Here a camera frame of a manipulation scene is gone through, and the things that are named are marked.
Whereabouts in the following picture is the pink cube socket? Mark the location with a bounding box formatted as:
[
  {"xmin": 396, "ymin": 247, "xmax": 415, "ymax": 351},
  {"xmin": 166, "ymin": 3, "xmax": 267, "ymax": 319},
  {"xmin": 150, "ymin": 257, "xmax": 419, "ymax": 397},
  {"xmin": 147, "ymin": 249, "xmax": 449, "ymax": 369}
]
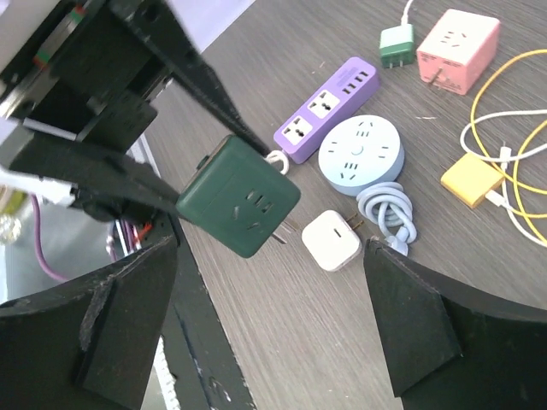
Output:
[{"xmin": 417, "ymin": 9, "xmax": 501, "ymax": 96}]

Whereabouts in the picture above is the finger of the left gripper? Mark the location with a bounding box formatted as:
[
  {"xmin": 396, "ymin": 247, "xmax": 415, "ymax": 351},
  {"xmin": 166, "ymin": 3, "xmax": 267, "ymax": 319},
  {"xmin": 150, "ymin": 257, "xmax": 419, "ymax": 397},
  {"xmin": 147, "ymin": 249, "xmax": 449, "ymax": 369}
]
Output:
[{"xmin": 109, "ymin": 0, "xmax": 269, "ymax": 155}]

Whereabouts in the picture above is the blue coiled cord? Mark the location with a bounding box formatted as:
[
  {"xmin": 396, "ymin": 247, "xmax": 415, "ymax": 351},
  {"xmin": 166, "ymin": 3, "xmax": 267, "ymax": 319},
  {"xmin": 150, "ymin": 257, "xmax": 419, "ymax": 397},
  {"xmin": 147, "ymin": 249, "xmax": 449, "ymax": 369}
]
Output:
[{"xmin": 355, "ymin": 181, "xmax": 418, "ymax": 257}]

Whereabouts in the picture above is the white charger cable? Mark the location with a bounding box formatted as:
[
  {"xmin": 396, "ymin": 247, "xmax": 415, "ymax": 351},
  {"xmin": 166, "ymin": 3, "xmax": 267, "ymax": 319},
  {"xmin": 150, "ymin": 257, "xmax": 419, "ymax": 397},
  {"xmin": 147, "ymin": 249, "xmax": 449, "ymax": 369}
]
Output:
[{"xmin": 401, "ymin": 0, "xmax": 547, "ymax": 247}]

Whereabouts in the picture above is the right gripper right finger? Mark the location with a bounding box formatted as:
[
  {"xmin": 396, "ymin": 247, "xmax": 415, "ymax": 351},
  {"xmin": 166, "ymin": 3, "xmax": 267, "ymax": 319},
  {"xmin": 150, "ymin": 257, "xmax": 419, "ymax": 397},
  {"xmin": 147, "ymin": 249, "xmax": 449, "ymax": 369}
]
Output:
[{"xmin": 363, "ymin": 240, "xmax": 546, "ymax": 410}]

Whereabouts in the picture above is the purple power strip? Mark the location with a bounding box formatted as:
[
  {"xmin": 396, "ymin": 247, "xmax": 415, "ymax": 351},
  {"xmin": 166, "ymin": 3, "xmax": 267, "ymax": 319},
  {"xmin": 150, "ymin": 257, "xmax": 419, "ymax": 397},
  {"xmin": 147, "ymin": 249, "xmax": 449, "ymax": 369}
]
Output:
[{"xmin": 273, "ymin": 56, "xmax": 379, "ymax": 164}]

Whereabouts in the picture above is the yellow cable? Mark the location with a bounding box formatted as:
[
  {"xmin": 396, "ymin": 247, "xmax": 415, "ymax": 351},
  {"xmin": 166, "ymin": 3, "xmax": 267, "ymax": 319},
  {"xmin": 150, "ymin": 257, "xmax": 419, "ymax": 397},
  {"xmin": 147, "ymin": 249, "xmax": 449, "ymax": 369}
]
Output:
[{"xmin": 468, "ymin": 49, "xmax": 547, "ymax": 240}]

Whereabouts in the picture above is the dark green cube socket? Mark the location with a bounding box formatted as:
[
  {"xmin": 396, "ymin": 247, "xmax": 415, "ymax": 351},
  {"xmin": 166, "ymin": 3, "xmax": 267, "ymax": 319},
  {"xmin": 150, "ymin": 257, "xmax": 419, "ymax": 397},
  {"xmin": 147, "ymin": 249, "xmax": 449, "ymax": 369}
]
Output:
[{"xmin": 176, "ymin": 135, "xmax": 301, "ymax": 258}]

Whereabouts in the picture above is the white square charger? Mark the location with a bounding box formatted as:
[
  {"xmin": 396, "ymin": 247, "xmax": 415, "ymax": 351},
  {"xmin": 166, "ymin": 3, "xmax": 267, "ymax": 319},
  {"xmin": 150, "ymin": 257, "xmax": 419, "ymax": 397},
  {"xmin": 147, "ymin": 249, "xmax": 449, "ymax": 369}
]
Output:
[{"xmin": 301, "ymin": 209, "xmax": 363, "ymax": 272}]

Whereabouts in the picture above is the yellow charger plug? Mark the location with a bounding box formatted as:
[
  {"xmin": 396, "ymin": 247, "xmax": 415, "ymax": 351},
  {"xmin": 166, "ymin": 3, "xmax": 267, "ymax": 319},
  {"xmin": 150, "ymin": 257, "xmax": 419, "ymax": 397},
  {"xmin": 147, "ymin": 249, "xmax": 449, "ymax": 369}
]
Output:
[{"xmin": 440, "ymin": 153, "xmax": 503, "ymax": 208}]

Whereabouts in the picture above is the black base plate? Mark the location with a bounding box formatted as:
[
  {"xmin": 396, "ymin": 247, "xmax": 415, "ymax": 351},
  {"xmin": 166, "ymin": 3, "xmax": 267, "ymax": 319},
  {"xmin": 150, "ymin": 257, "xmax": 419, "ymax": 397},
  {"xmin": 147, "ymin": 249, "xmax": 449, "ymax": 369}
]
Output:
[{"xmin": 150, "ymin": 215, "xmax": 256, "ymax": 409}]

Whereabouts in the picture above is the slotted cable duct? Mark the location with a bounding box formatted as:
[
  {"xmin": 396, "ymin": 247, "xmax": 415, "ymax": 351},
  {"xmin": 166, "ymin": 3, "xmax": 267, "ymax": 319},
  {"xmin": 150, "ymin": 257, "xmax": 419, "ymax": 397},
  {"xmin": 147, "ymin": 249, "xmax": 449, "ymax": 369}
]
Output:
[{"xmin": 153, "ymin": 337, "xmax": 181, "ymax": 410}]

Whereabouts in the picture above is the green charger plug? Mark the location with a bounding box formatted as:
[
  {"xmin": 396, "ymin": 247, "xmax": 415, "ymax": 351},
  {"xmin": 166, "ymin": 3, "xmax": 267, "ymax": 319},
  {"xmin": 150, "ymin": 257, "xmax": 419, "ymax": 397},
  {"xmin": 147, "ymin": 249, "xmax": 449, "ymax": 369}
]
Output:
[{"xmin": 379, "ymin": 23, "xmax": 415, "ymax": 68}]

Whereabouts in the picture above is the white cord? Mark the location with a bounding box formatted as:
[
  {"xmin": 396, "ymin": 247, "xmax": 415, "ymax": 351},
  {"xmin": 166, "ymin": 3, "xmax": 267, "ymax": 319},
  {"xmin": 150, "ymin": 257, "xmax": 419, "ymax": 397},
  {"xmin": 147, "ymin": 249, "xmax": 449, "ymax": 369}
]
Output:
[{"xmin": 263, "ymin": 149, "xmax": 291, "ymax": 176}]

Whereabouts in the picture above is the round blue power strip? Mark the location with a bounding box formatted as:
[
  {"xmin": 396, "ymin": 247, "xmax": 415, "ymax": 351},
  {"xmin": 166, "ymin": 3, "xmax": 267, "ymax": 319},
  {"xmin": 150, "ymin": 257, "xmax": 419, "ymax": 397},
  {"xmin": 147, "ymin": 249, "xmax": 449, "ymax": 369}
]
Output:
[{"xmin": 318, "ymin": 114, "xmax": 404, "ymax": 197}]

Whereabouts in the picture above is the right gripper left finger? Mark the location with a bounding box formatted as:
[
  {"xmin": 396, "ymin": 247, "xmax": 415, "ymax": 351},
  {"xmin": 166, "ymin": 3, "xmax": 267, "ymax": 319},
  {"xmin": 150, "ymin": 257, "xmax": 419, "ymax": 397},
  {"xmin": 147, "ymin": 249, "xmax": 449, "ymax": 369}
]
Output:
[{"xmin": 1, "ymin": 236, "xmax": 177, "ymax": 409}]

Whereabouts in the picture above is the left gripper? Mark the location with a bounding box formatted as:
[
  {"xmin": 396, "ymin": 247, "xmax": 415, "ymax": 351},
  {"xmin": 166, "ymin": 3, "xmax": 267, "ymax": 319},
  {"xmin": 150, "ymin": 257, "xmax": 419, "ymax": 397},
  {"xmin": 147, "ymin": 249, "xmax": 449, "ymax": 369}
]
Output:
[{"xmin": 1, "ymin": 1, "xmax": 179, "ymax": 222}]

